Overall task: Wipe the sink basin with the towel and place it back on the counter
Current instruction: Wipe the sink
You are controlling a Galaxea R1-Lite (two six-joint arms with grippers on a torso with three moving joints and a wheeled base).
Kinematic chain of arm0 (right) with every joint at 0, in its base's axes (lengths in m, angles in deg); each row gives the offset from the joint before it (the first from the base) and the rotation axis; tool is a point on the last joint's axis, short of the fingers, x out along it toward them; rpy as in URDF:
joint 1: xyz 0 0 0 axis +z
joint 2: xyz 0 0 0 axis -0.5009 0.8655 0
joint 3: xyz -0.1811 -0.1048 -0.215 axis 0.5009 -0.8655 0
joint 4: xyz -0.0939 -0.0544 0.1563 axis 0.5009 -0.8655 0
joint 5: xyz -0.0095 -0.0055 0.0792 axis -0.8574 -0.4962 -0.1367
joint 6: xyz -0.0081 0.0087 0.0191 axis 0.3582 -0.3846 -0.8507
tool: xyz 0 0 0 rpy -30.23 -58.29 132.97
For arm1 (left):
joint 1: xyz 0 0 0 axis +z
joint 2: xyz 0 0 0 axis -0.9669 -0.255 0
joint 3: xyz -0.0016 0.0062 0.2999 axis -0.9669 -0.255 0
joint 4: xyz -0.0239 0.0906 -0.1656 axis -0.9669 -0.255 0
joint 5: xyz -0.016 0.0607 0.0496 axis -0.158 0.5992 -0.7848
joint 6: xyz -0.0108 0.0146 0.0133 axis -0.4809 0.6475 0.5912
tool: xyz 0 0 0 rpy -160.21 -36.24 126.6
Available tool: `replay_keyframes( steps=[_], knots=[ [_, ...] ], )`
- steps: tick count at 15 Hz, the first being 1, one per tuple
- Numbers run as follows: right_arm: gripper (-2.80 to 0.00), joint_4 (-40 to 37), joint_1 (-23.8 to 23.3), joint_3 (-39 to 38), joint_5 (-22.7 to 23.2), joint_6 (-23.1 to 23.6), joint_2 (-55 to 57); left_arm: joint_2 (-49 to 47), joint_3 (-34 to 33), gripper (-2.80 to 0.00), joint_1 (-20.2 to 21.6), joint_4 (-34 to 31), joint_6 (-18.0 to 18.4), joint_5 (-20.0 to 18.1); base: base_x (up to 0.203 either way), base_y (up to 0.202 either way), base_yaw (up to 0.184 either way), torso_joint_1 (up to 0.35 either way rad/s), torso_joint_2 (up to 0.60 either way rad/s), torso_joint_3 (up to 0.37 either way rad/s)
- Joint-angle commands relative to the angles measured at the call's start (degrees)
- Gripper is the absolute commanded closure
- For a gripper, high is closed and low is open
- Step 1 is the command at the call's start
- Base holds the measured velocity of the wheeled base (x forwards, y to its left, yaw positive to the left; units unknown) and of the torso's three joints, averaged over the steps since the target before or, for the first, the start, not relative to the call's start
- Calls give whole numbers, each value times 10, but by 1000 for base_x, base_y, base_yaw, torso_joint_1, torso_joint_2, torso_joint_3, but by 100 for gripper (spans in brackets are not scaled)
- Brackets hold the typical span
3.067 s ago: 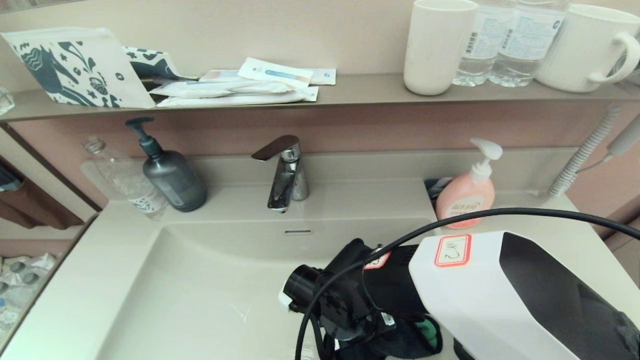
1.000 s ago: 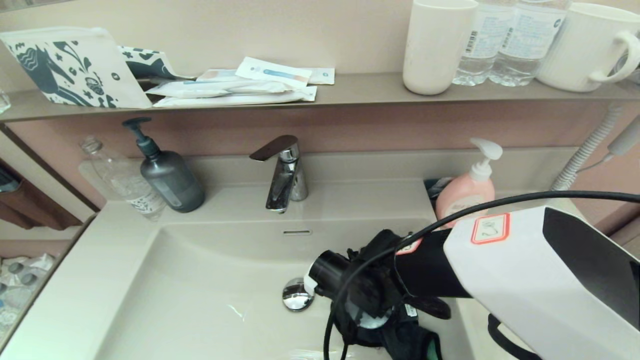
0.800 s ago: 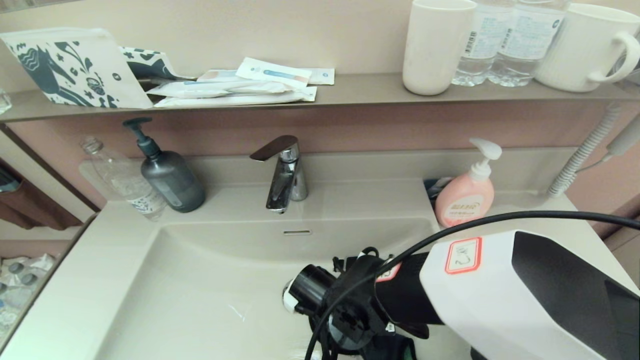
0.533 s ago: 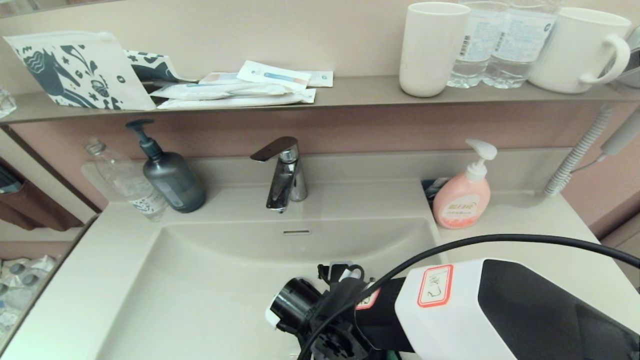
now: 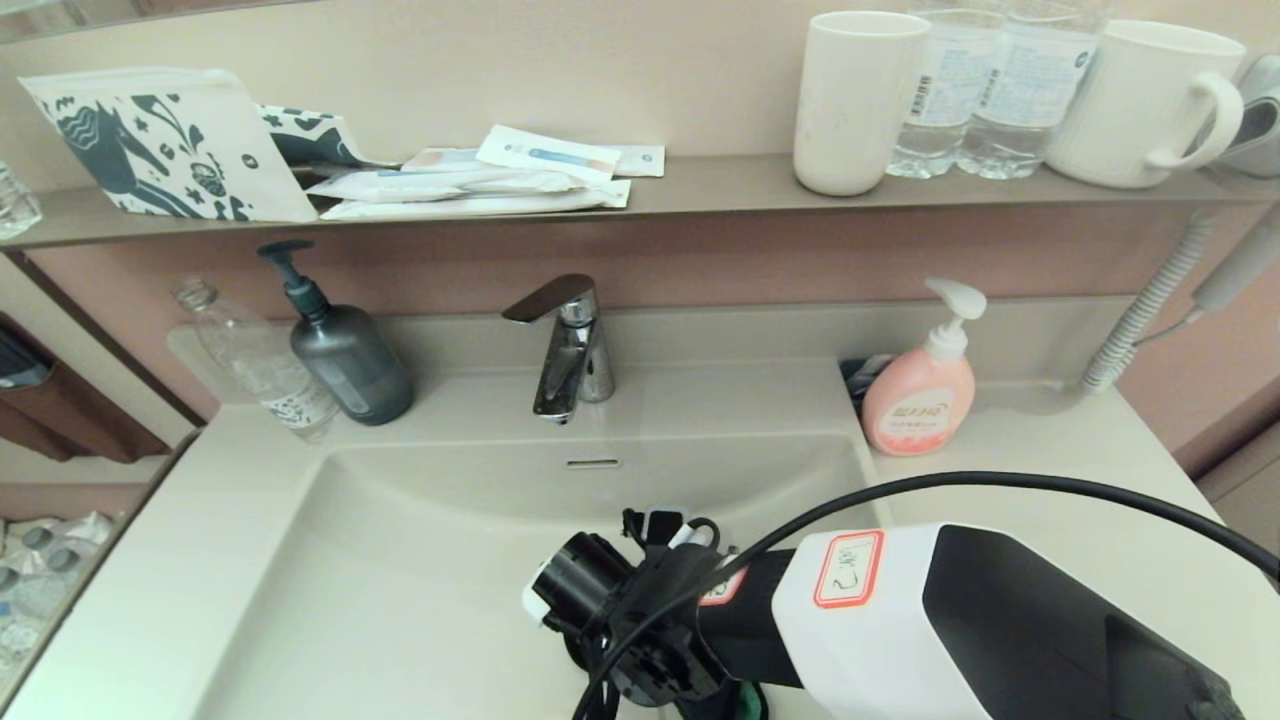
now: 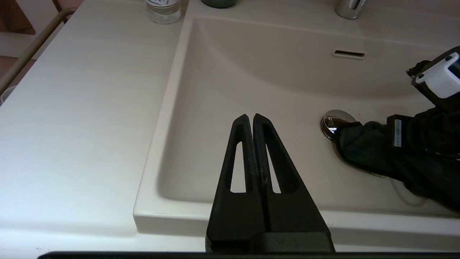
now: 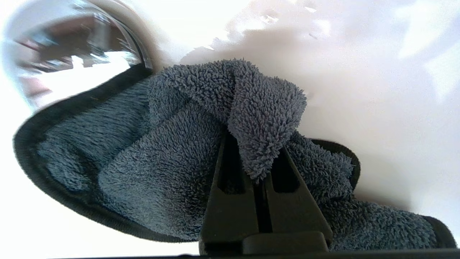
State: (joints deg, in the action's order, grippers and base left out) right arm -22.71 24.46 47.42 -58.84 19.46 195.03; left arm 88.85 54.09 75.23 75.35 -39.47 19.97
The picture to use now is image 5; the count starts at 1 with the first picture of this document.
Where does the long white plastic packet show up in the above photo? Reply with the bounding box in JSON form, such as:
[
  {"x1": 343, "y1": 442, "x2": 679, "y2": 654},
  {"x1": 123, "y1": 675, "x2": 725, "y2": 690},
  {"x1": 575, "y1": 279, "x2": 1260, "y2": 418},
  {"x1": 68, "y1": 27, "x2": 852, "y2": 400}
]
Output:
[{"x1": 305, "y1": 167, "x2": 586, "y2": 203}]

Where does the grey wall shelf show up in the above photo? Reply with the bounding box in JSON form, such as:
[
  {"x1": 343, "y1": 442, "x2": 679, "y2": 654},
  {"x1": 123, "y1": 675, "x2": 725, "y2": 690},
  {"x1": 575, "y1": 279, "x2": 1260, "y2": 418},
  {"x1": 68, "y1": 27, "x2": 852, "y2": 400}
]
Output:
[{"x1": 0, "y1": 152, "x2": 1280, "y2": 251}]

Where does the grey blue object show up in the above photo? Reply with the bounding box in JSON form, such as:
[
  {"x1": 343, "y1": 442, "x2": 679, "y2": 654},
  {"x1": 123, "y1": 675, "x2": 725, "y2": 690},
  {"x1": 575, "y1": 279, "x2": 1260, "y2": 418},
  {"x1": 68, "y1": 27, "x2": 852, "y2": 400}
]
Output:
[{"x1": 0, "y1": 330, "x2": 49, "y2": 389}]

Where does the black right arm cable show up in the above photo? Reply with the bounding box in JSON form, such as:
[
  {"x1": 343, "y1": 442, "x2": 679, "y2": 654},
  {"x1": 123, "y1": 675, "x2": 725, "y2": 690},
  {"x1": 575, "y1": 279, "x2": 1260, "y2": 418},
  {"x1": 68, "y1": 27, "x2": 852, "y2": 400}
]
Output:
[{"x1": 575, "y1": 472, "x2": 1280, "y2": 720}]

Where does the white plain tumbler cup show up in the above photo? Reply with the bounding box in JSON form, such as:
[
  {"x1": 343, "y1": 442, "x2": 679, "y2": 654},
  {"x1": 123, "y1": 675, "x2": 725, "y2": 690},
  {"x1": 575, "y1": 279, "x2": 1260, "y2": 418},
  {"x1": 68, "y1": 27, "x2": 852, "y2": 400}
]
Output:
[{"x1": 793, "y1": 12, "x2": 931, "y2": 197}]

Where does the chrome sink faucet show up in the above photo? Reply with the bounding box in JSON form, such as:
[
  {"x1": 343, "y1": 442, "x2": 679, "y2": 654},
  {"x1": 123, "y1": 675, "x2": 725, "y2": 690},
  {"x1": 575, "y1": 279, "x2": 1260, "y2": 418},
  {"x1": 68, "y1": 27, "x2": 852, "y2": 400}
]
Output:
[{"x1": 533, "y1": 293, "x2": 615, "y2": 426}]

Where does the large white teal print pouch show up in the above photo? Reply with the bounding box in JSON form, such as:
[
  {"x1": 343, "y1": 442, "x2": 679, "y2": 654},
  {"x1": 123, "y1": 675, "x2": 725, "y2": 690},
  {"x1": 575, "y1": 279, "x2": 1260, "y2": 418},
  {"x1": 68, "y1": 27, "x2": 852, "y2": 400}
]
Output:
[{"x1": 18, "y1": 67, "x2": 319, "y2": 223}]

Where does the small white teal print pouch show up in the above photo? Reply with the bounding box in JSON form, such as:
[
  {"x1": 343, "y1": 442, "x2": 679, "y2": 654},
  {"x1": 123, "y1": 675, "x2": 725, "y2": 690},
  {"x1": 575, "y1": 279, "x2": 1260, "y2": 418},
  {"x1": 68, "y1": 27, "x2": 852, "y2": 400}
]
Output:
[{"x1": 255, "y1": 105, "x2": 401, "y2": 169}]

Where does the grey pump dispenser bottle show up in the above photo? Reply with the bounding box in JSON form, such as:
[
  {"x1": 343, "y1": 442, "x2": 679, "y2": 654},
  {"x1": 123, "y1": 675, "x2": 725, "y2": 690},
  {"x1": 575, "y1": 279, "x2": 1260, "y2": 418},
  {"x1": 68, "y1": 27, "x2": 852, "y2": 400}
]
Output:
[{"x1": 257, "y1": 240, "x2": 416, "y2": 427}]

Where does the clear empty plastic bottle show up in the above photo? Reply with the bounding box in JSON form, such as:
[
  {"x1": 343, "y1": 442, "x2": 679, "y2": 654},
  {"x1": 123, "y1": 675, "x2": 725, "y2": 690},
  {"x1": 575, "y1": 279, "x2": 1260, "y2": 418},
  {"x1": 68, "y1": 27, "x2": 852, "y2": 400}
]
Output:
[{"x1": 172, "y1": 278, "x2": 341, "y2": 443}]

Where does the white packet with blue toothbrush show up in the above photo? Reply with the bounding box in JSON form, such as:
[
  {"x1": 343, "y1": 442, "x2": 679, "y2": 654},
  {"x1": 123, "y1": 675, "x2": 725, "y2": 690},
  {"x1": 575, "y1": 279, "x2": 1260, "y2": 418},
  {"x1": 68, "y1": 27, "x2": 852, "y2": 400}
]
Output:
[{"x1": 475, "y1": 125, "x2": 621, "y2": 183}]

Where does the clear water bottle white label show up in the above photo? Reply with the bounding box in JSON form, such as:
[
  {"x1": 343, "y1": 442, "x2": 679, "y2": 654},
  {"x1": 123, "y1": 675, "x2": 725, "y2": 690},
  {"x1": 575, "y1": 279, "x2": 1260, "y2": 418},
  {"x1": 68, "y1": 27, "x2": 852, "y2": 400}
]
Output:
[
  {"x1": 958, "y1": 5, "x2": 1106, "y2": 181},
  {"x1": 888, "y1": 8, "x2": 1001, "y2": 179}
]

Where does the small white square packet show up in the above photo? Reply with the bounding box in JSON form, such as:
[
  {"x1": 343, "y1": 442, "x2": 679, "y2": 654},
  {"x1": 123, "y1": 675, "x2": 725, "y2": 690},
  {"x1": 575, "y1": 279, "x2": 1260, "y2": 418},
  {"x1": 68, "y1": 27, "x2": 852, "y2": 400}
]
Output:
[{"x1": 610, "y1": 145, "x2": 666, "y2": 178}]

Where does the small dark packet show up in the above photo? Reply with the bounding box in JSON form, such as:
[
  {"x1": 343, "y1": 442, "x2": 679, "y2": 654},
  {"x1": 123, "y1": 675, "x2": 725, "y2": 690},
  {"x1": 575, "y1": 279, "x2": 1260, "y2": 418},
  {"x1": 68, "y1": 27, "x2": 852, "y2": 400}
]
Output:
[{"x1": 840, "y1": 355, "x2": 896, "y2": 401}]

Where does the pink hand soap pump bottle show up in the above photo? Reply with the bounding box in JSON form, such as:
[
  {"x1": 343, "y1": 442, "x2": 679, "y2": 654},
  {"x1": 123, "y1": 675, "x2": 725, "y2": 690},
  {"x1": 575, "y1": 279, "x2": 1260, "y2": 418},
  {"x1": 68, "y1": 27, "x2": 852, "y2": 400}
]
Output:
[{"x1": 860, "y1": 278, "x2": 988, "y2": 457}]

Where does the white packet with peach print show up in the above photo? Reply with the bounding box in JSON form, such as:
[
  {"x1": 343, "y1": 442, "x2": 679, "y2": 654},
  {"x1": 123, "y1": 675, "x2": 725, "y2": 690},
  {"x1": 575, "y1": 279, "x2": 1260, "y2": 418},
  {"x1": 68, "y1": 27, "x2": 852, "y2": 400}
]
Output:
[{"x1": 402, "y1": 147, "x2": 501, "y2": 171}]

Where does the chrome faucet lever handle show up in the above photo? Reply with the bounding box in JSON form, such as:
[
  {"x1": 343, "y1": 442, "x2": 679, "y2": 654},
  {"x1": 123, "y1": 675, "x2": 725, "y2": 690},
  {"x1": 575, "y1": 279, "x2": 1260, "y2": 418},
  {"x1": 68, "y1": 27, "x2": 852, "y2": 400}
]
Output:
[{"x1": 502, "y1": 274, "x2": 598, "y2": 323}]

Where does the white ceramic sink basin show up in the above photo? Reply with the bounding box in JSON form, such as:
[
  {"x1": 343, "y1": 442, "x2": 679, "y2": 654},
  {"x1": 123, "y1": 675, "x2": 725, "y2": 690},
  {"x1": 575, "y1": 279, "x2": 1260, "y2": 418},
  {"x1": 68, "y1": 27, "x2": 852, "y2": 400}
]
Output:
[{"x1": 195, "y1": 432, "x2": 901, "y2": 720}]

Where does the white ribbed mug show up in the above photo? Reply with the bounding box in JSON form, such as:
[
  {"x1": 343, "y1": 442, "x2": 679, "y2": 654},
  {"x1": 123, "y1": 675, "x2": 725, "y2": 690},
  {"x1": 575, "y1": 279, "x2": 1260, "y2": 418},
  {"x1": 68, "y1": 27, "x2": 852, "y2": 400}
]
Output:
[{"x1": 1045, "y1": 20, "x2": 1246, "y2": 189}]

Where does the plastic wrapped bottle pack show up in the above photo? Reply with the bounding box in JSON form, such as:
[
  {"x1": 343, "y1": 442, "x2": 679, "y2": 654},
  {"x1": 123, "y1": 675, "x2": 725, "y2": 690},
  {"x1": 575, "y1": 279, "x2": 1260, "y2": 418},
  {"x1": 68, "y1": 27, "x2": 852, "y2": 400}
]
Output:
[{"x1": 0, "y1": 510, "x2": 121, "y2": 681}]

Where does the white coiled cord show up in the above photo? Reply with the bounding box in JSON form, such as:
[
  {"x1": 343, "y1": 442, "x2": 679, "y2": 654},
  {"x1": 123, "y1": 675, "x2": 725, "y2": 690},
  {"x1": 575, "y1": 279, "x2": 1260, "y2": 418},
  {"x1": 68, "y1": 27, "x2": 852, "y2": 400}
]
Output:
[{"x1": 1082, "y1": 215, "x2": 1216, "y2": 393}]

